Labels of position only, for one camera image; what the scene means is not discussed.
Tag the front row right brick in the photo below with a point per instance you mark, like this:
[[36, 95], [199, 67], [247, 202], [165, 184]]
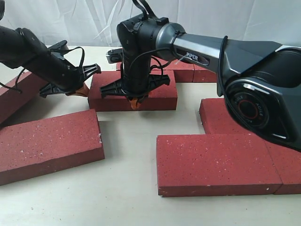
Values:
[[288, 165]]

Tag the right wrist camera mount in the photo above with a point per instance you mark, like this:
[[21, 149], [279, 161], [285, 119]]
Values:
[[114, 55]]

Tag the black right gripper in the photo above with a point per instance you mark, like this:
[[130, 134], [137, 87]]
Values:
[[136, 78]]

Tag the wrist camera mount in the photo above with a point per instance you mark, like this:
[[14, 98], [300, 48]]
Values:
[[59, 49], [114, 55]]

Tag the third row red brick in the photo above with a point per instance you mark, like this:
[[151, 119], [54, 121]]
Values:
[[216, 120]]

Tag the back row left brick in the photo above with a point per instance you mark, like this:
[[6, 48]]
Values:
[[183, 72]]

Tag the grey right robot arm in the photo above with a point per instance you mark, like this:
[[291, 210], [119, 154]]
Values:
[[260, 81]]

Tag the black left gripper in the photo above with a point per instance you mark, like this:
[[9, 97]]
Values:
[[61, 75]]

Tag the back row right brick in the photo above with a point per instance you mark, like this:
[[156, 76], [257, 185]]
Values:
[[202, 75]]

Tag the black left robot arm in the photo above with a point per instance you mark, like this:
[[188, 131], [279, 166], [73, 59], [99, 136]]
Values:
[[22, 48]]

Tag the front row large brick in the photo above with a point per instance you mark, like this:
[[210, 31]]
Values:
[[214, 165]]

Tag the pale blue backdrop cloth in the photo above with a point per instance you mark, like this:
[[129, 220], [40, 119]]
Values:
[[94, 22]]

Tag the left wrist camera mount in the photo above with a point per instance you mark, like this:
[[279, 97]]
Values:
[[59, 49]]

